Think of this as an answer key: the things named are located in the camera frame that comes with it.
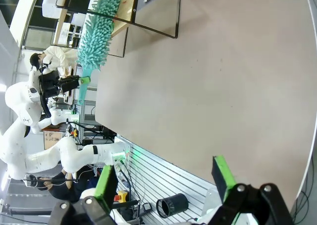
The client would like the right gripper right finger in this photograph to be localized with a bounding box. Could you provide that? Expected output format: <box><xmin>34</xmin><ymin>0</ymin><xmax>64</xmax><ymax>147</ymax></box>
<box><xmin>210</xmin><ymin>155</ymin><xmax>294</xmax><ymax>225</ymax></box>

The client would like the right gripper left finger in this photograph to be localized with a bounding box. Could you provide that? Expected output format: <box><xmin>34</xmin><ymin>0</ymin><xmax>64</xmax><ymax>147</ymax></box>
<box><xmin>51</xmin><ymin>165</ymin><xmax>119</xmax><ymax>225</ymax></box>

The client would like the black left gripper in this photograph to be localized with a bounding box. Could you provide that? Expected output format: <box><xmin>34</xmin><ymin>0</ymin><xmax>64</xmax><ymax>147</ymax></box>
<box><xmin>58</xmin><ymin>75</ymin><xmax>91</xmax><ymax>93</ymax></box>

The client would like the teal microfiber duster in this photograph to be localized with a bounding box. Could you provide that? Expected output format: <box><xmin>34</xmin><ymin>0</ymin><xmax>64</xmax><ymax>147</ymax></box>
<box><xmin>76</xmin><ymin>0</ymin><xmax>122</xmax><ymax>107</ymax></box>

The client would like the red yellow emergency stop button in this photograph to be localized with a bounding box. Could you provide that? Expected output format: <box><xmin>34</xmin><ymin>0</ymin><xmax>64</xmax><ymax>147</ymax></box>
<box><xmin>114</xmin><ymin>190</ymin><xmax>127</xmax><ymax>202</ymax></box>

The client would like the person in cream shirt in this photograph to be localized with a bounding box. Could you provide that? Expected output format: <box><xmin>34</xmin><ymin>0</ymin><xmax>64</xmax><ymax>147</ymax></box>
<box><xmin>29</xmin><ymin>45</ymin><xmax>80</xmax><ymax>78</ymax></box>

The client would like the person in dark clothes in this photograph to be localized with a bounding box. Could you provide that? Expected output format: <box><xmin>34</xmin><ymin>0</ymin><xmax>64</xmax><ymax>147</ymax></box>
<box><xmin>37</xmin><ymin>170</ymin><xmax>100</xmax><ymax>203</ymax></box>

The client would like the slotted aluminium mounting plate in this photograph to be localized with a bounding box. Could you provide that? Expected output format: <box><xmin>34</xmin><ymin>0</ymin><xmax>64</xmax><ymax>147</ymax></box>
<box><xmin>115</xmin><ymin>134</ymin><xmax>223</xmax><ymax>225</ymax></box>

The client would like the black cylindrical cup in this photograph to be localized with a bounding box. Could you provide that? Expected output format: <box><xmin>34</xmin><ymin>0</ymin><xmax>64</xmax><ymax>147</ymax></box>
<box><xmin>156</xmin><ymin>193</ymin><xmax>189</xmax><ymax>219</ymax></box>

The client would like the brown cardboard box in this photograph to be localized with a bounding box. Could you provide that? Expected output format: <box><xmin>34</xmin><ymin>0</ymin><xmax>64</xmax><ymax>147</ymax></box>
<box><xmin>43</xmin><ymin>130</ymin><xmax>62</xmax><ymax>150</ymax></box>

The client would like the metal storage rack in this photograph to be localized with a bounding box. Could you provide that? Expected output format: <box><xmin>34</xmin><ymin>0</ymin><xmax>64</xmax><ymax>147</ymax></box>
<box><xmin>21</xmin><ymin>0</ymin><xmax>75</xmax><ymax>50</ymax></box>

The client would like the white plastic storage box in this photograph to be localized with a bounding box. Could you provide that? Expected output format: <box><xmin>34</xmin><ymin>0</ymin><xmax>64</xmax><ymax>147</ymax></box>
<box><xmin>42</xmin><ymin>0</ymin><xmax>66</xmax><ymax>19</ymax></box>

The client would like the black cable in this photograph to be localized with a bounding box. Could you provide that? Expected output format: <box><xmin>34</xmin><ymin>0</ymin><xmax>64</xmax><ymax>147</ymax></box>
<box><xmin>118</xmin><ymin>160</ymin><xmax>142</xmax><ymax>206</ymax></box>

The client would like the wooden shelf black frame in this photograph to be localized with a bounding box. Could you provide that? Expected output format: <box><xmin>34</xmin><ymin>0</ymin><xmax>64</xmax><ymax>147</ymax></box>
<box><xmin>51</xmin><ymin>0</ymin><xmax>183</xmax><ymax>58</ymax></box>

